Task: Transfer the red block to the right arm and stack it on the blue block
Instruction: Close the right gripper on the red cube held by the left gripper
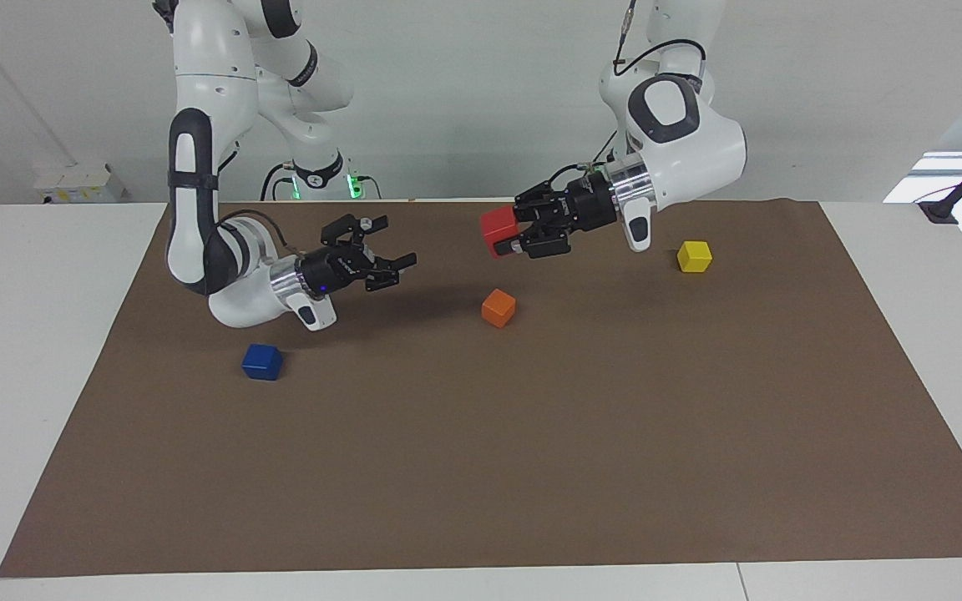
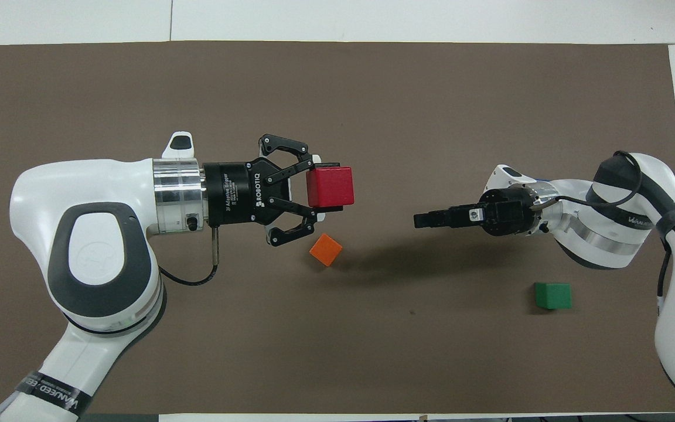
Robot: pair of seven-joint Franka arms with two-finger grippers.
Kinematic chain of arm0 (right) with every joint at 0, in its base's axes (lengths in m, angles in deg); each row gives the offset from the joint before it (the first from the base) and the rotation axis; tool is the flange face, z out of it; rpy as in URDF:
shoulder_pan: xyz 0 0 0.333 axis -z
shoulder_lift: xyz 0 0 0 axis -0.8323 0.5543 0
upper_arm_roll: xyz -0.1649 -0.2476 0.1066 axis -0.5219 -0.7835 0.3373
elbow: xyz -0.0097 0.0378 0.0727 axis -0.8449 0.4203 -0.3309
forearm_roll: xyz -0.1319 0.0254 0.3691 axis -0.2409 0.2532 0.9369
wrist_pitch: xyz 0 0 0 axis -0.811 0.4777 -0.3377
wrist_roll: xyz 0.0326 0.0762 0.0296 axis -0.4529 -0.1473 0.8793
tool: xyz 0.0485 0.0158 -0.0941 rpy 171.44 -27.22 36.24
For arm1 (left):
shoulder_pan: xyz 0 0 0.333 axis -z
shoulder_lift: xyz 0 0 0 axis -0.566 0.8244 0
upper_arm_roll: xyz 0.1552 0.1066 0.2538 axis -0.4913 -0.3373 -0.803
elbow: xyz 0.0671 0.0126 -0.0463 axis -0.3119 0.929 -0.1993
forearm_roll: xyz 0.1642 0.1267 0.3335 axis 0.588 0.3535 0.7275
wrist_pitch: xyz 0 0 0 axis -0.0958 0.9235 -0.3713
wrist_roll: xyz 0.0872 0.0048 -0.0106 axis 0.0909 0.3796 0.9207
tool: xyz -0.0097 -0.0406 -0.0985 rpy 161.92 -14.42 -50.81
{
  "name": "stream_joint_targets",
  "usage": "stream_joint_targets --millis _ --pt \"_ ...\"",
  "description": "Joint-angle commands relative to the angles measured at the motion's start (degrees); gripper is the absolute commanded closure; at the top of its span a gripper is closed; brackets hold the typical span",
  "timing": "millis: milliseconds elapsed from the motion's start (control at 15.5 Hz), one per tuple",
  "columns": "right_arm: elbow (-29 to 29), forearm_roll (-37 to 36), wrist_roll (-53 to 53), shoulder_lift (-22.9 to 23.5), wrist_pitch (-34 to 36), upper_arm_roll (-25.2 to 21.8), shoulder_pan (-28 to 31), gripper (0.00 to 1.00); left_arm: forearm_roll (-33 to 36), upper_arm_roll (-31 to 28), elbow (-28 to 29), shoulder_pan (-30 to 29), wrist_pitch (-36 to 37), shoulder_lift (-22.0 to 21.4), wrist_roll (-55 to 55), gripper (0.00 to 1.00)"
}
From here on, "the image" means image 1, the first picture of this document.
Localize white cardboard box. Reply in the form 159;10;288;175
33;162;128;205

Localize red wooden block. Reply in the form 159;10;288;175
480;206;520;259

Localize blue wooden block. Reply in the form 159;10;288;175
241;343;284;382

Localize brown table mat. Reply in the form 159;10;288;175
0;199;962;578

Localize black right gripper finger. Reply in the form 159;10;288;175
364;252;418;294
320;214;391;248

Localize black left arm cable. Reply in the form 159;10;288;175
611;0;709;83

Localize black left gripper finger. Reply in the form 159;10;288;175
498;227;574;260
514;179;572;225

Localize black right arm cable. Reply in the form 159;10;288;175
220;209;291;253

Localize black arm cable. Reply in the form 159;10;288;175
220;209;291;253
611;0;709;83

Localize yellow wooden block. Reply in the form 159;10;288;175
676;240;714;275

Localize orange wooden block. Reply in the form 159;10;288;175
481;289;518;330

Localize black right base cable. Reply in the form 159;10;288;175
260;163;298;201

